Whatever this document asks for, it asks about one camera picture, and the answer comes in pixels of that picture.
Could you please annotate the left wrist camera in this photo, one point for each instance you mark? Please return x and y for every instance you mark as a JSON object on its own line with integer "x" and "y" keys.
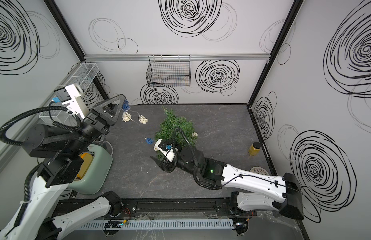
{"x": 71, "y": 97}

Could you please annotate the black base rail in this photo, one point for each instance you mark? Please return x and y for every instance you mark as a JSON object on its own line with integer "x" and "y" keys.
{"x": 219, "y": 206}

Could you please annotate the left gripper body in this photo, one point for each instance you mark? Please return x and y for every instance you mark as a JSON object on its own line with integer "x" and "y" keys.
{"x": 93, "y": 128}

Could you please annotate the orange toast slice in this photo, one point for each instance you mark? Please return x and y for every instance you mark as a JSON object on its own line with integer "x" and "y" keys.
{"x": 87, "y": 160}

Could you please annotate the yellow juice bottle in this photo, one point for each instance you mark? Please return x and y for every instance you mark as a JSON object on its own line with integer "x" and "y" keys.
{"x": 255, "y": 148}

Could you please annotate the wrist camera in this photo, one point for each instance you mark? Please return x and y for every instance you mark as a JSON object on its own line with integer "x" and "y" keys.
{"x": 71, "y": 97}
{"x": 165, "y": 148}

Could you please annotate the black corner frame post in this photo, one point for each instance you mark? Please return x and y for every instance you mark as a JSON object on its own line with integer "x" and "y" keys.
{"x": 276, "y": 48}
{"x": 80, "y": 57}

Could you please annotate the black wire basket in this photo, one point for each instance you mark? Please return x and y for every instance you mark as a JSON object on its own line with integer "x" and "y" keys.
{"x": 169, "y": 73}

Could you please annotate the black corner frame post left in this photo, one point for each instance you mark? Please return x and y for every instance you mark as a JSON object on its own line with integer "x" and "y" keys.
{"x": 80, "y": 57}

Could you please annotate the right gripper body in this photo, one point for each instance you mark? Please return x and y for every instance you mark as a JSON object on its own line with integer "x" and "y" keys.
{"x": 170, "y": 165}

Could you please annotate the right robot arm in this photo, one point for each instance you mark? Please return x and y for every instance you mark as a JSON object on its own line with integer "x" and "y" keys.
{"x": 255, "y": 191}

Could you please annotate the white slotted cable duct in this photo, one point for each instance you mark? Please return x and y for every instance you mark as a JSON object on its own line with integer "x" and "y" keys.
{"x": 187, "y": 224}

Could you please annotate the white woven round trivet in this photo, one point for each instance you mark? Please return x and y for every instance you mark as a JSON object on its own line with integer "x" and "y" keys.
{"x": 259, "y": 170}

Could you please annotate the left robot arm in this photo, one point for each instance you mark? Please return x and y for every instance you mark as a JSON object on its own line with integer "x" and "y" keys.
{"x": 60, "y": 150}

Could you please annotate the black corner frame post right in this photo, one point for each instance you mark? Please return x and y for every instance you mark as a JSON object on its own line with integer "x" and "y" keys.
{"x": 276, "y": 48}

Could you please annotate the white wire shelf basket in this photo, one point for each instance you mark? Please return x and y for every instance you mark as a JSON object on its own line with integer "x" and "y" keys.
{"x": 82, "y": 74}

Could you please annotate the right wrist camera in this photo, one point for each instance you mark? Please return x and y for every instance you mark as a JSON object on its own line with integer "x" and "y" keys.
{"x": 165, "y": 148}

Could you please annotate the aluminium wall rail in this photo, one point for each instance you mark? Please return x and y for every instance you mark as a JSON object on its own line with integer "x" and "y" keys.
{"x": 176, "y": 57}

